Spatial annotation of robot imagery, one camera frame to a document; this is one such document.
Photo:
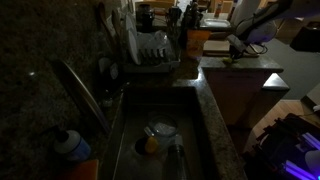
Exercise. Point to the orange canister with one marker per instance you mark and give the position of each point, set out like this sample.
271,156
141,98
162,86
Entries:
196,43

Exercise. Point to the grey wrist camera bar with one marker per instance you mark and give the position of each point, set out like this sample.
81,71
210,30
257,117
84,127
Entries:
236,41

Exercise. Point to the clear plastic bag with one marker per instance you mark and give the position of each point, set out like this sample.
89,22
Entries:
153,40

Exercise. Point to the dark jar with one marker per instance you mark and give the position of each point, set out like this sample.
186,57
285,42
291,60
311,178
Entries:
145,16

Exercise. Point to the steel sink basin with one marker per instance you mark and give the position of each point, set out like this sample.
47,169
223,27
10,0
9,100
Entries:
160,133

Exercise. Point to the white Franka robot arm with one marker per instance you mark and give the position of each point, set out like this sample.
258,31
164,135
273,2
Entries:
263,31

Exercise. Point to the dark cup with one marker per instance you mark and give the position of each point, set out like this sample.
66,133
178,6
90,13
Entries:
174,16

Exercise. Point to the white dinner plate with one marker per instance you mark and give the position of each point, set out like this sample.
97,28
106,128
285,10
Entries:
133,46
130,23

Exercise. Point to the curved metal faucet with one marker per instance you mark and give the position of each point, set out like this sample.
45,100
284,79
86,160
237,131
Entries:
83,96

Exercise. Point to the grey dish rack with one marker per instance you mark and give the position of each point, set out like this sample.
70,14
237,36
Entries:
151,61

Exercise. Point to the black equipment cart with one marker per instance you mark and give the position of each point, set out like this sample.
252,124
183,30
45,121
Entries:
276,146

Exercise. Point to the orange sponge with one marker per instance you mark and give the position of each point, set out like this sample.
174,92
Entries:
83,170

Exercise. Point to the small yellow object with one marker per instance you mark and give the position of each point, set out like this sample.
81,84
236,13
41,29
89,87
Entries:
151,145

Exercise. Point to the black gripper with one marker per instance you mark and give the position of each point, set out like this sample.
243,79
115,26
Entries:
240,51

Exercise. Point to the wooden spatula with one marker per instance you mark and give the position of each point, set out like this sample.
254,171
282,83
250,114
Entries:
105,25
116,23

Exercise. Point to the dark drinking bottle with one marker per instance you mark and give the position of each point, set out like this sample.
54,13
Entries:
176,161

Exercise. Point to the beige kitchen base cabinet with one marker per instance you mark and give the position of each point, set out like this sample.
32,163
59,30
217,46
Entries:
233,93

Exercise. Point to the large wooden cutting board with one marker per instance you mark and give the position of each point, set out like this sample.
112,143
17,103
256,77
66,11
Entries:
251,53

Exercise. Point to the small wooden cutting board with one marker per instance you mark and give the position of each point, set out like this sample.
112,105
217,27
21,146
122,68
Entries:
216,46

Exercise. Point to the white blue soap dispenser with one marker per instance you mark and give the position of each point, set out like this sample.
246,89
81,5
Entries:
71,146

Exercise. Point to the white tray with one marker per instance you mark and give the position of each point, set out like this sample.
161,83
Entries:
216,23

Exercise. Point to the yellow sponge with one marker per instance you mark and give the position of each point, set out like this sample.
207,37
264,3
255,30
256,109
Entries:
227,61

